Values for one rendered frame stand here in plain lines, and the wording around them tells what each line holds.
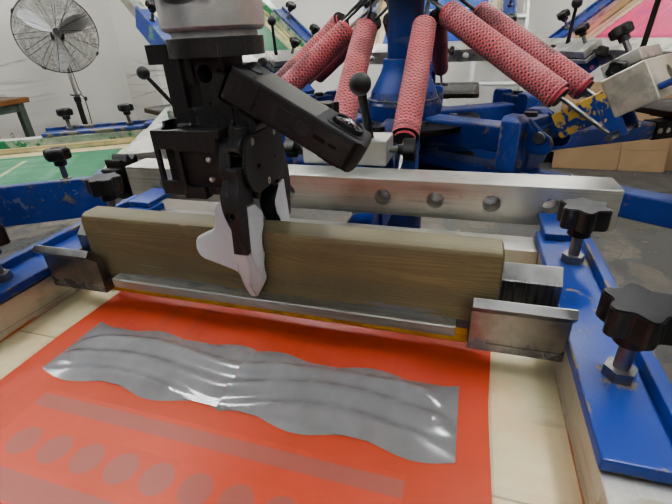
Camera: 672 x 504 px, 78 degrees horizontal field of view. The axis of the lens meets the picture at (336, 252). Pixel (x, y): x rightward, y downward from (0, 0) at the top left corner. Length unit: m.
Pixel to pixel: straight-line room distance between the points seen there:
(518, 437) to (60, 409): 0.35
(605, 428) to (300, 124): 0.27
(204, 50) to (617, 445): 0.35
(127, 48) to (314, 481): 5.70
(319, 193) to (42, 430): 0.39
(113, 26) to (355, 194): 5.49
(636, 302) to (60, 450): 0.40
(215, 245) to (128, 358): 0.13
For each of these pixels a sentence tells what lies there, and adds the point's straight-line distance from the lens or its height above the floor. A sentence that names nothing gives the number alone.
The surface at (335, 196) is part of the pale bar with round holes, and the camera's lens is 0.57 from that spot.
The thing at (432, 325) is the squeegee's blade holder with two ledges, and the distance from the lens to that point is 0.36.
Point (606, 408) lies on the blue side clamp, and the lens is 0.32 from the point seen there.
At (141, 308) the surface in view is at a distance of 0.50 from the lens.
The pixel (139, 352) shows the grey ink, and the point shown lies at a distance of 0.43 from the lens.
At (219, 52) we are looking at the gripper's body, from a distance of 0.33.
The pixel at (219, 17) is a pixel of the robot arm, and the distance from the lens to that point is 0.32.
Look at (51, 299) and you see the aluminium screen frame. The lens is 0.56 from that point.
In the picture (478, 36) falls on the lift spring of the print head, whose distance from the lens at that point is 0.95.
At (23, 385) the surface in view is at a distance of 0.46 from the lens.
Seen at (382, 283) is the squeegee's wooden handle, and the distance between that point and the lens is 0.36.
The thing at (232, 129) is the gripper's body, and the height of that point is 1.15.
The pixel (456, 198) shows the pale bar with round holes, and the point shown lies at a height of 1.02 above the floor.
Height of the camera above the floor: 1.21
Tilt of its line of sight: 28 degrees down
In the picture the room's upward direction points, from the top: 3 degrees counter-clockwise
